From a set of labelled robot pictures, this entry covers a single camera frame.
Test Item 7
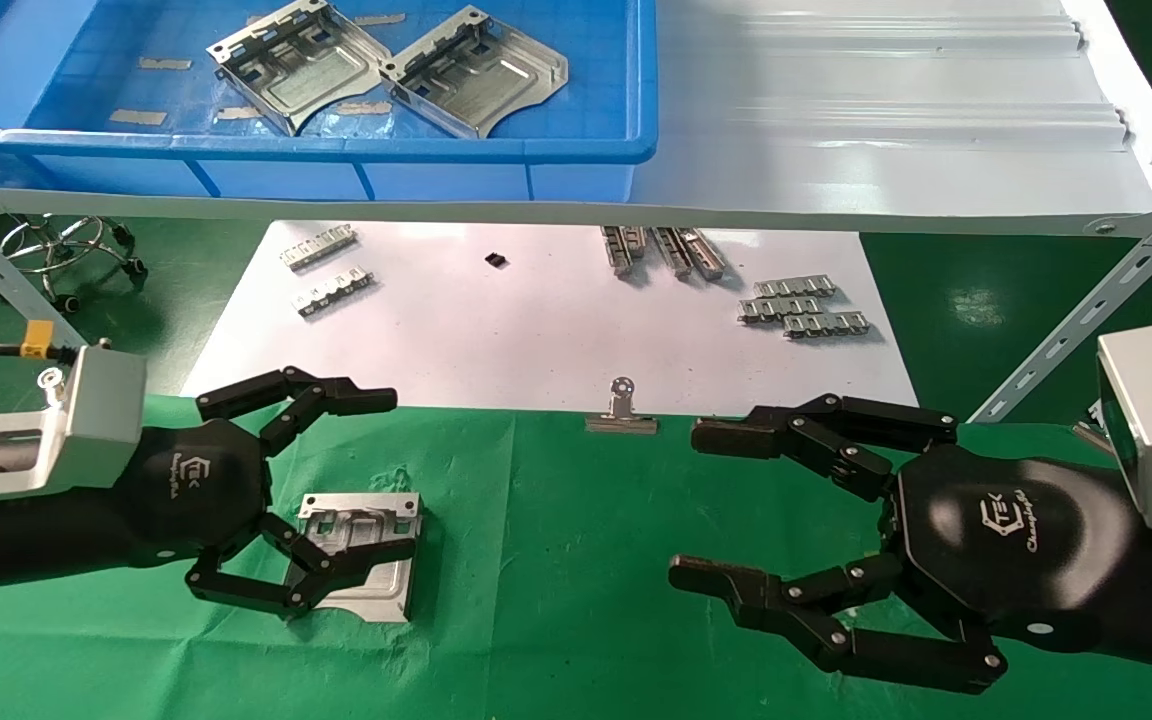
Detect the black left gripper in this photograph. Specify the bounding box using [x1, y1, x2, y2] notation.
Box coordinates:
[121, 366, 419, 616]

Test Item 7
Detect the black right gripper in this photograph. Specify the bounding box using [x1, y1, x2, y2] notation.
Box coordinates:
[668, 393, 1137, 696]

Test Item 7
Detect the silver sheet metal bracket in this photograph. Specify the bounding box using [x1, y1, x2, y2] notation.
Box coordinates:
[379, 5, 570, 139]
[206, 0, 394, 138]
[294, 490, 425, 623]

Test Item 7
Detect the green table cloth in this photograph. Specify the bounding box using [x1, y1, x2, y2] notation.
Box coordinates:
[0, 395, 1152, 720]

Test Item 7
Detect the rolling stool base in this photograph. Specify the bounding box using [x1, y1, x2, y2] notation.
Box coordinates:
[0, 215, 149, 313]

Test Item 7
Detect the white metal shelf rack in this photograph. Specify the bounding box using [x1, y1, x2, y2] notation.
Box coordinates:
[0, 0, 1152, 426]

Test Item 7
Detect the blue plastic bin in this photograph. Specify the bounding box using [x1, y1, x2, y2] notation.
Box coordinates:
[0, 0, 659, 201]

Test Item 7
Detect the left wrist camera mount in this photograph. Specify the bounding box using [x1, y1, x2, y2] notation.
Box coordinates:
[0, 342, 149, 503]

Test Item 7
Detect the black cable with yellow tag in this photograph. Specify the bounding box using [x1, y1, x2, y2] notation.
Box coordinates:
[0, 318, 79, 366]

